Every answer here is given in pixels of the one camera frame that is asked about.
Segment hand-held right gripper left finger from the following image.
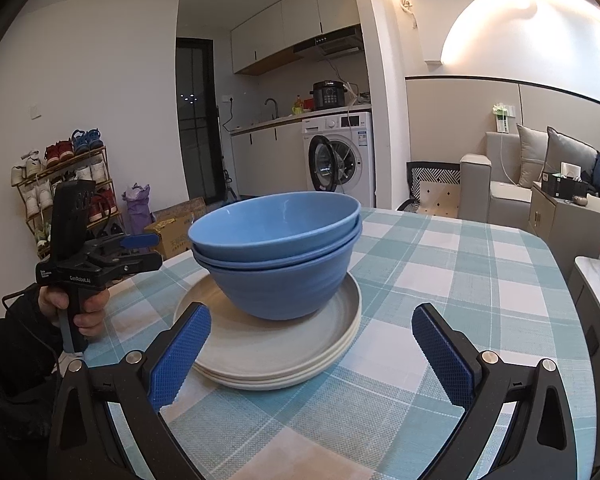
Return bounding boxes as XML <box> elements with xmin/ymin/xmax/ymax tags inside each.
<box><xmin>47</xmin><ymin>301</ymin><xmax>212</xmax><ymax>480</ymax></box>

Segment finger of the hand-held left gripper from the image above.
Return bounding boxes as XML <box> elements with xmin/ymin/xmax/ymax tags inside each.
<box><xmin>91</xmin><ymin>253</ymin><xmax>164</xmax><ymax>286</ymax></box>
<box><xmin>86</xmin><ymin>232</ymin><xmax>160</xmax><ymax>257</ymax></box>

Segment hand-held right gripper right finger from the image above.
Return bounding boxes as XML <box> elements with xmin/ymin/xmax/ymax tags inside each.
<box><xmin>411</xmin><ymin>302</ymin><xmax>578</xmax><ymax>480</ymax></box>

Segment cream round plate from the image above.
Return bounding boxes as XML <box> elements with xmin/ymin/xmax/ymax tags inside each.
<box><xmin>200</xmin><ymin>320</ymin><xmax>362</xmax><ymax>392</ymax></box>
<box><xmin>195</xmin><ymin>305</ymin><xmax>363</xmax><ymax>385</ymax></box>
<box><xmin>172</xmin><ymin>272</ymin><xmax>363</xmax><ymax>378</ymax></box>

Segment blue bowl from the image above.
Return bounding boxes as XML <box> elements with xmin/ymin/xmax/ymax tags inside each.
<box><xmin>192</xmin><ymin>222</ymin><xmax>364</xmax><ymax>270</ymax></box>
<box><xmin>187</xmin><ymin>192</ymin><xmax>362</xmax><ymax>263</ymax></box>
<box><xmin>209</xmin><ymin>232</ymin><xmax>364</xmax><ymax>322</ymax></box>

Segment person's left forearm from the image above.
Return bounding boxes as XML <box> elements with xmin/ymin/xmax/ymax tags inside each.
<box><xmin>0</xmin><ymin>282</ymin><xmax>68</xmax><ymax>441</ymax></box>

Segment person's left hand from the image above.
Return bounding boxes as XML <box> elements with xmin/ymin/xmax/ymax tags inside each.
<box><xmin>37</xmin><ymin>285</ymin><xmax>112</xmax><ymax>345</ymax></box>

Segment purple bag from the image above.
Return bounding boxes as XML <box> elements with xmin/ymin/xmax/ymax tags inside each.
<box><xmin>122</xmin><ymin>183</ymin><xmax>156</xmax><ymax>233</ymax></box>

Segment cardboard box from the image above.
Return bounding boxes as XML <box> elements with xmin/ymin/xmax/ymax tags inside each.
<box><xmin>144</xmin><ymin>197</ymin><xmax>208</xmax><ymax>261</ymax></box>

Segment metal shoe rack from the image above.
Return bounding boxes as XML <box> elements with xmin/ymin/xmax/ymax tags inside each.
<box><xmin>11</xmin><ymin>146</ymin><xmax>126</xmax><ymax>261</ymax></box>

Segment shoe rack with shoes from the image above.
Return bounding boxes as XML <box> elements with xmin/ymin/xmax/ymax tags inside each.
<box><xmin>10</xmin><ymin>128</ymin><xmax>118</xmax><ymax>256</ymax></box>

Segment teal checkered tablecloth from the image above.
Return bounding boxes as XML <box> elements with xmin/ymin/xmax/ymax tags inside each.
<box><xmin>82</xmin><ymin>205</ymin><xmax>596</xmax><ymax>480</ymax></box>

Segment upright floor mop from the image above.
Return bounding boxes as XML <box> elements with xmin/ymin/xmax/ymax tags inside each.
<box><xmin>222</xmin><ymin>105</ymin><xmax>241</xmax><ymax>201</ymax></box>

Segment dark glass door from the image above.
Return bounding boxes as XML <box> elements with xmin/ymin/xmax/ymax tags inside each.
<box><xmin>176</xmin><ymin>37</ymin><xmax>222</xmax><ymax>201</ymax></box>

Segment white kitchen base cabinet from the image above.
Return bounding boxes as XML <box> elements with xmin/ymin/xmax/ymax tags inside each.
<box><xmin>229</xmin><ymin>115</ymin><xmax>306</xmax><ymax>201</ymax></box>

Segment grey sofa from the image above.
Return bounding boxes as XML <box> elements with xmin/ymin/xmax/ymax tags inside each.
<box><xmin>459</xmin><ymin>132</ymin><xmax>546</xmax><ymax>231</ymax></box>

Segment black white patterned chair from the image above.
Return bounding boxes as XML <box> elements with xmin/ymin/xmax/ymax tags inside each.
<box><xmin>397</xmin><ymin>161</ymin><xmax>463</xmax><ymax>218</ymax></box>

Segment beige side cabinet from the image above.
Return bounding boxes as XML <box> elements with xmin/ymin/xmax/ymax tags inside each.
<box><xmin>528</xmin><ymin>181</ymin><xmax>600</xmax><ymax>271</ymax></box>

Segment black box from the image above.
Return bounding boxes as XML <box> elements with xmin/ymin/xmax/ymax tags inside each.
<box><xmin>541</xmin><ymin>171</ymin><xmax>588</xmax><ymax>198</ymax></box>

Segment grey pillow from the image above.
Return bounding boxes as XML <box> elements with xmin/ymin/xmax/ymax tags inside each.
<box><xmin>517</xmin><ymin>123</ymin><xmax>551</xmax><ymax>188</ymax></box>
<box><xmin>542</xmin><ymin>126</ymin><xmax>598</xmax><ymax>186</ymax></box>

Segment white washing machine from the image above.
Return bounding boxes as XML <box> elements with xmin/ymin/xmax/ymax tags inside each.
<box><xmin>302</xmin><ymin>111</ymin><xmax>376</xmax><ymax>208</ymax></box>

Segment black pressure cooker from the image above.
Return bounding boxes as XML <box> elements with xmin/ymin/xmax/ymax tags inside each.
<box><xmin>311</xmin><ymin>80</ymin><xmax>346</xmax><ymax>111</ymax></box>

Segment white upper kitchen cabinets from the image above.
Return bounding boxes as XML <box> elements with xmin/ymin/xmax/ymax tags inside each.
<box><xmin>230</xmin><ymin>0</ymin><xmax>361</xmax><ymax>76</ymax></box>

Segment range hood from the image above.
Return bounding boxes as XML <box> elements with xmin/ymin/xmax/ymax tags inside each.
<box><xmin>294</xmin><ymin>27</ymin><xmax>363</xmax><ymax>58</ymax></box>

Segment white green wall device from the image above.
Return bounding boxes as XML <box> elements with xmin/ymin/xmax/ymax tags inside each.
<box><xmin>491</xmin><ymin>102</ymin><xmax>517</xmax><ymax>133</ymax></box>

